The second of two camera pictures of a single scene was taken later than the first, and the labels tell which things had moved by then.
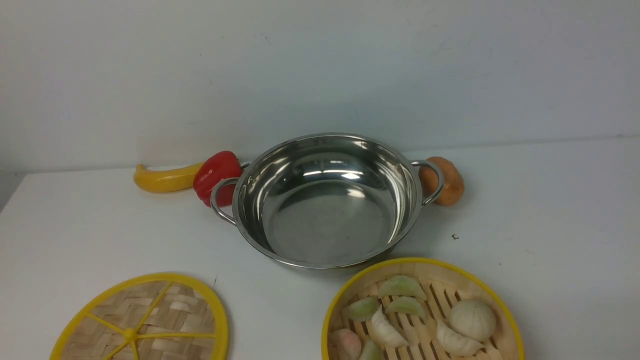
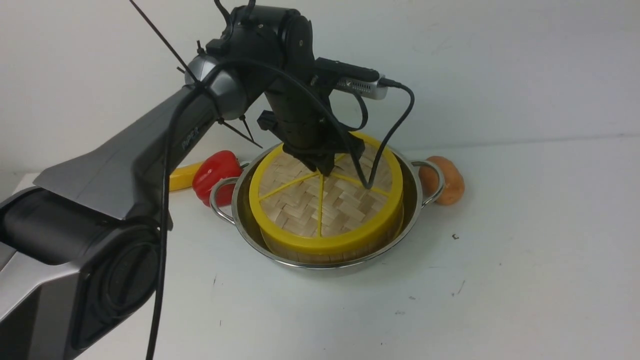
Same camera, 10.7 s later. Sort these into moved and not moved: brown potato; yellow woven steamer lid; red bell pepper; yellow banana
Moved: yellow woven steamer lid
Not moved: red bell pepper; brown potato; yellow banana
